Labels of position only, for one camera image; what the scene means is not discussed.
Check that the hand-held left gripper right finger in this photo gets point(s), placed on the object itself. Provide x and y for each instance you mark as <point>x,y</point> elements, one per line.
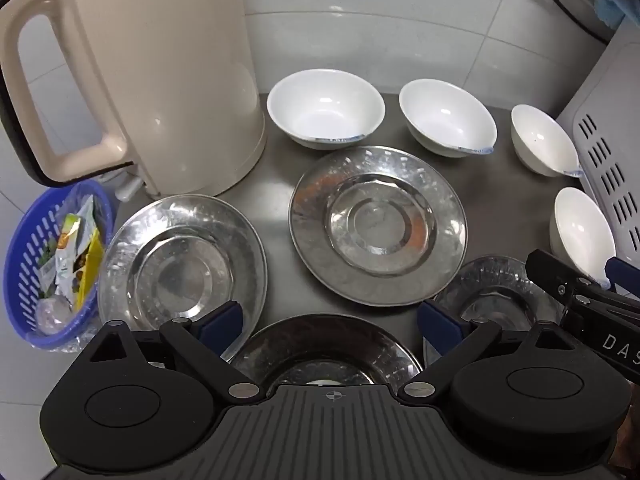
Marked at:
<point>440,322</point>

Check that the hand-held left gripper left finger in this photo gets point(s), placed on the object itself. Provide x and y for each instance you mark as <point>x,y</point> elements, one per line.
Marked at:
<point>222,322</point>

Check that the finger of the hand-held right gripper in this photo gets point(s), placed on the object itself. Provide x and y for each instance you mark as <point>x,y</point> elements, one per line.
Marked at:
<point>560,275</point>
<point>622,275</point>

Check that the white bowl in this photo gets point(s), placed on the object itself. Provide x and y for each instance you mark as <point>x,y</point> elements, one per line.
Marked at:
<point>542,137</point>
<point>325,105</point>
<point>582,232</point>
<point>445,115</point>

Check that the stainless steel plate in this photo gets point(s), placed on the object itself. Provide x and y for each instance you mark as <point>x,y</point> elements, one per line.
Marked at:
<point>375,225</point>
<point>495,290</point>
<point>325,345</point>
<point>175,260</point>

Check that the white perforated appliance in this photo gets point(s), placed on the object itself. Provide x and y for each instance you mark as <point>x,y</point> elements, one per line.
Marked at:
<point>610,135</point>

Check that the yellow snack packet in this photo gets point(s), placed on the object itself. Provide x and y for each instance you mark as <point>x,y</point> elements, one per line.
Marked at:
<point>90,270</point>

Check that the white kettle power plug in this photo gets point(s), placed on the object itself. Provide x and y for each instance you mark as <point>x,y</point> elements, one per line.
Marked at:
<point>129,187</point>

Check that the clear plastic basket liner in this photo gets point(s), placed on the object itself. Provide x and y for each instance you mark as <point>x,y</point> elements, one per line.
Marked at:
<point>102,210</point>

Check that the crumpled clear plastic wrap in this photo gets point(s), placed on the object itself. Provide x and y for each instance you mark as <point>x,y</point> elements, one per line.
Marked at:
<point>52,315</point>

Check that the white and orange packet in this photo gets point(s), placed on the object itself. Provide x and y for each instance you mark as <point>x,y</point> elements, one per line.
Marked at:
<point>67,250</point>

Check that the white sachet packet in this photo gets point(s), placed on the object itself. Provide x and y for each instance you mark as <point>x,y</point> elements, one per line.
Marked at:
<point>86,215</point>

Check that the green packet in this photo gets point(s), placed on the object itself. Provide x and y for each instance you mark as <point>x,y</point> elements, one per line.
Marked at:
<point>48,262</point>

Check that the blue plastic basket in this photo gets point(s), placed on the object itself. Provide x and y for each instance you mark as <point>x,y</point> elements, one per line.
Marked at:
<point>27,260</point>

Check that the blue cloth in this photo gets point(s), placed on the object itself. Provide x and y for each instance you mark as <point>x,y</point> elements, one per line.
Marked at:
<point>615,7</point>

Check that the beige electric kettle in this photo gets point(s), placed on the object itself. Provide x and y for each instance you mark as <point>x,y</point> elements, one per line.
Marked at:
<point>165,60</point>

